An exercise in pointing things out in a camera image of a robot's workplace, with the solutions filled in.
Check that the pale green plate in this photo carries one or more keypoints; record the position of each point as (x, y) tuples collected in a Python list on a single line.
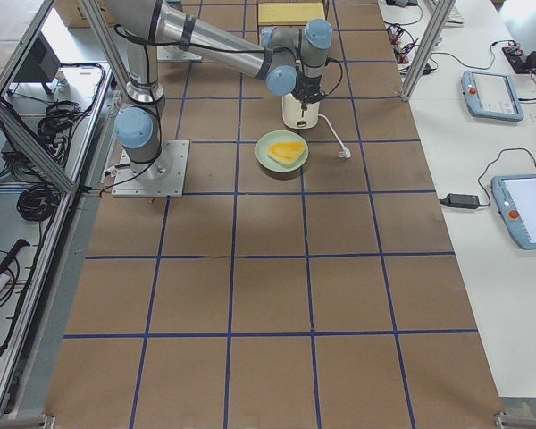
[(273, 137)]

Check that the aluminium frame post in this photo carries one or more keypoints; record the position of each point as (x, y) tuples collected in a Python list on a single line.
[(427, 43)]

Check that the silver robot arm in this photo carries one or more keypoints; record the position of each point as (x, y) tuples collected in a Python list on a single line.
[(291, 61)]

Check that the triangular bread on plate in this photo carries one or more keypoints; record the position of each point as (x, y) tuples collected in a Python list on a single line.
[(287, 152)]

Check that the far teach pendant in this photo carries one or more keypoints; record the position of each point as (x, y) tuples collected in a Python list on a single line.
[(491, 96)]

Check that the wooden board in basket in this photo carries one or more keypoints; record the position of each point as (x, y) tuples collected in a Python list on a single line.
[(290, 13)]

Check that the teach pendant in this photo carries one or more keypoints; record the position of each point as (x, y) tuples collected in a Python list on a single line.
[(515, 196), (491, 96)]

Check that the black power adapter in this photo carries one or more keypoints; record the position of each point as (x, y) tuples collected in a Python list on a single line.
[(463, 201)]

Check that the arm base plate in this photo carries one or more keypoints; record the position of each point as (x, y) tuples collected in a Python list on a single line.
[(165, 178), (172, 54)]

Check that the near teach pendant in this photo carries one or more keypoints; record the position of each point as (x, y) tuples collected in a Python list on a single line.
[(515, 196)]

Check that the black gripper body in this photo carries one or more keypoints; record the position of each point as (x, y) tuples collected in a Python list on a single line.
[(305, 88)]

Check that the white two-slot toaster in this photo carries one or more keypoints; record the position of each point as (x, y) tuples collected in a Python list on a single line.
[(297, 116)]

